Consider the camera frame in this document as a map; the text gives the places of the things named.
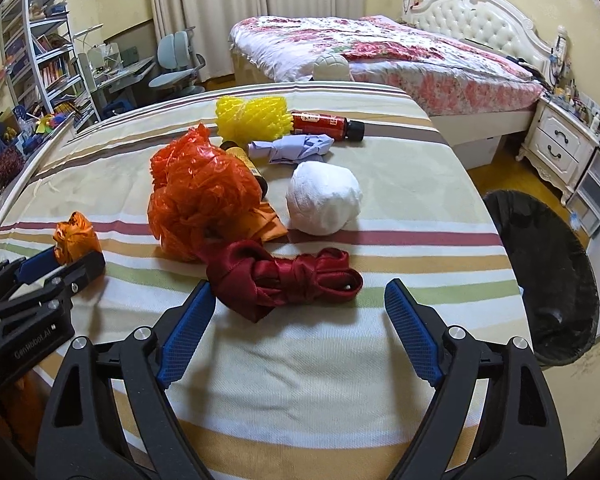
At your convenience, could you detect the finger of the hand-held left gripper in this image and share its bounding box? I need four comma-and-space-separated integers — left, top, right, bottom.
0, 249, 62, 306
0, 251, 107, 323

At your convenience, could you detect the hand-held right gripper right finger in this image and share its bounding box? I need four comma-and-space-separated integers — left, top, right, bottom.
384, 278, 568, 480

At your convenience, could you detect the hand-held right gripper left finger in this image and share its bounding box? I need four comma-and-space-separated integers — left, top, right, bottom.
35, 280, 218, 480

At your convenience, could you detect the small orange plastic bag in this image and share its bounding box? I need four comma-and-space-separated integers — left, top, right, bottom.
53, 211, 103, 266

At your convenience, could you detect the dark red satin ribbon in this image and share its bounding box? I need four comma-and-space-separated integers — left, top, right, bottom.
205, 240, 364, 323

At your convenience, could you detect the black trash bin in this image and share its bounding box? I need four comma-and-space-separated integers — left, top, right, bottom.
482, 189, 600, 367

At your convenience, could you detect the white paper ball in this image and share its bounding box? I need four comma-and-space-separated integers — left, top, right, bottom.
286, 161, 363, 236

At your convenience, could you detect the yellow bottle with black cap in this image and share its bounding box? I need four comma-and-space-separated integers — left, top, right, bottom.
219, 140, 270, 198

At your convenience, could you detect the lavender paper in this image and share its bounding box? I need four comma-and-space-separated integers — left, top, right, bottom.
247, 132, 333, 166

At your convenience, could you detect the dark patterned cloth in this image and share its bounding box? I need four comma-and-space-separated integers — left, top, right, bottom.
0, 145, 26, 201

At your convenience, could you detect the white box under bed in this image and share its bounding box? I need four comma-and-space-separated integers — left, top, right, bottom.
450, 132, 511, 171

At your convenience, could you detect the grey study desk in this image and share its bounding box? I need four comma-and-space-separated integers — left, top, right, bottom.
72, 42, 156, 111

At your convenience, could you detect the white bookshelf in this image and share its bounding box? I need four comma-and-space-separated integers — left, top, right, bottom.
0, 0, 98, 126

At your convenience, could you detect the red bottle with black cap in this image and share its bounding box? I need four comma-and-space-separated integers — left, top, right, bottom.
290, 111, 366, 143

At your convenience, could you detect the yellow foam fruit net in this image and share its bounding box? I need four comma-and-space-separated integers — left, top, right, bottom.
215, 95, 293, 142

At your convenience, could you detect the clear plastic drawer unit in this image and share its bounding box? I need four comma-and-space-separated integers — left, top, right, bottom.
565, 145, 600, 238

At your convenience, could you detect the white nightstand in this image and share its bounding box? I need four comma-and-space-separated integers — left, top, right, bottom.
517, 92, 600, 206

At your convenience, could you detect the pale blue desk chair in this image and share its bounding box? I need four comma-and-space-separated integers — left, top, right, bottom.
147, 30, 207, 96

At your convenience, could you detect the white round bedpost ornament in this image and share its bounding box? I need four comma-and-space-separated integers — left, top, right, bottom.
311, 52, 353, 83

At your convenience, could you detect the bed with floral cover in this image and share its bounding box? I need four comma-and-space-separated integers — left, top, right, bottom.
229, 14, 548, 171

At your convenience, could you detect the group of small bottles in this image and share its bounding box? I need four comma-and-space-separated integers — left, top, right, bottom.
545, 77, 600, 126

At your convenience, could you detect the white tufted headboard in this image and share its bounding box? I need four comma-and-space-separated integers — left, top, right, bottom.
402, 0, 568, 78

